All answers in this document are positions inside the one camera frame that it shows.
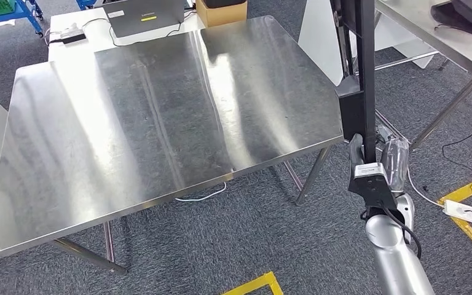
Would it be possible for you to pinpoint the grey laptop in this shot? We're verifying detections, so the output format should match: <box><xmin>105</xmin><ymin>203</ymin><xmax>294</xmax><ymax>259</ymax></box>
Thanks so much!
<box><xmin>101</xmin><ymin>0</ymin><xmax>186</xmax><ymax>39</ymax></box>

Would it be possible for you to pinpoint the yellow floor tape square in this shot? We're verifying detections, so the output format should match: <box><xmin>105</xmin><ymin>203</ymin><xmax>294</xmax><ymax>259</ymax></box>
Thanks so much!
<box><xmin>438</xmin><ymin>170</ymin><xmax>472</xmax><ymax>268</ymax></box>
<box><xmin>220</xmin><ymin>271</ymin><xmax>285</xmax><ymax>295</ymax></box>

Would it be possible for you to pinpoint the black item in box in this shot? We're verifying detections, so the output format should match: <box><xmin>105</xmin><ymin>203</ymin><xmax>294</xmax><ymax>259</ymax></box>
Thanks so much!
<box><xmin>204</xmin><ymin>0</ymin><xmax>248</xmax><ymax>9</ymax></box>

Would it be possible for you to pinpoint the black flat device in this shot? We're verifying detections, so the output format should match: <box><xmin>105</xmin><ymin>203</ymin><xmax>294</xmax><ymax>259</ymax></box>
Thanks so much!
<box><xmin>49</xmin><ymin>31</ymin><xmax>87</xmax><ymax>45</ymax></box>

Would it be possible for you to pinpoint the white power adapter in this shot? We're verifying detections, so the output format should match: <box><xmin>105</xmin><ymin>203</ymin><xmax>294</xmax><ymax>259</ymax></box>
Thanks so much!
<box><xmin>442</xmin><ymin>199</ymin><xmax>472</xmax><ymax>226</ymax></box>

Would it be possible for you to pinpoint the steel side table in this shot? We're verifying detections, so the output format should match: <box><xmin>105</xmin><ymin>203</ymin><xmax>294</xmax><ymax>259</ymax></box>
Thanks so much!
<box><xmin>352</xmin><ymin>0</ymin><xmax>472</xmax><ymax>152</ymax></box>

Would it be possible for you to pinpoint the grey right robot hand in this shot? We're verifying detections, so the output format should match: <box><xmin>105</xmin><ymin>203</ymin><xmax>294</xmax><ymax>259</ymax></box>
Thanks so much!
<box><xmin>348</xmin><ymin>124</ymin><xmax>411</xmax><ymax>194</ymax></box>

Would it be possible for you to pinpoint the white floor cable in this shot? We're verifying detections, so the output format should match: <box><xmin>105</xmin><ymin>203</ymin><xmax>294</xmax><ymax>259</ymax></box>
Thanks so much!
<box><xmin>174</xmin><ymin>140</ymin><xmax>445</xmax><ymax>209</ymax></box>

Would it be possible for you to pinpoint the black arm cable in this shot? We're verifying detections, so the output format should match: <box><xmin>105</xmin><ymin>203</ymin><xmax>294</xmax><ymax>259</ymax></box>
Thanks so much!
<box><xmin>359</xmin><ymin>205</ymin><xmax>423</xmax><ymax>261</ymax></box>

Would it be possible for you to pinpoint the thin black floor cable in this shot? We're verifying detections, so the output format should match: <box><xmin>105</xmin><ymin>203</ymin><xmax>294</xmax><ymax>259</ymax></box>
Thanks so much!
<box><xmin>441</xmin><ymin>117</ymin><xmax>472</xmax><ymax>247</ymax></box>

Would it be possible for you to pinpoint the black plastic panel part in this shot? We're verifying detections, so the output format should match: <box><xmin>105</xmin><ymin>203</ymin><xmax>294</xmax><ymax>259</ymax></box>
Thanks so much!
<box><xmin>330</xmin><ymin>0</ymin><xmax>378</xmax><ymax>165</ymax></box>

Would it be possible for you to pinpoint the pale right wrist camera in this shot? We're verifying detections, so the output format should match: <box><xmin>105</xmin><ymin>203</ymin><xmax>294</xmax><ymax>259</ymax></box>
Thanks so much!
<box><xmin>347</xmin><ymin>162</ymin><xmax>401</xmax><ymax>211</ymax></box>

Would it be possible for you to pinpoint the stainless steel workbench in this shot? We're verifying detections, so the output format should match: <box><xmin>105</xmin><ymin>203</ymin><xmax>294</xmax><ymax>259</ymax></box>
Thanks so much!
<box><xmin>0</xmin><ymin>15</ymin><xmax>345</xmax><ymax>274</ymax></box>

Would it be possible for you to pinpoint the white cabinet panel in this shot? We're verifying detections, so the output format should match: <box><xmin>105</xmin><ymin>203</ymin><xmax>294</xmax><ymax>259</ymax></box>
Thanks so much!
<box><xmin>297</xmin><ymin>0</ymin><xmax>439</xmax><ymax>87</ymax></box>

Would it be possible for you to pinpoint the cardboard box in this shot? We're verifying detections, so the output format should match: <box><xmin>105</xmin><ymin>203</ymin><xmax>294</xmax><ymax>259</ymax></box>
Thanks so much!
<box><xmin>195</xmin><ymin>0</ymin><xmax>248</xmax><ymax>28</ymax></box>

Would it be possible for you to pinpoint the white charger block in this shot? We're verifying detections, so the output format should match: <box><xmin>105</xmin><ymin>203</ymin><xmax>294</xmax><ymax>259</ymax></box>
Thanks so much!
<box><xmin>58</xmin><ymin>23</ymin><xmax>84</xmax><ymax>37</ymax></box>

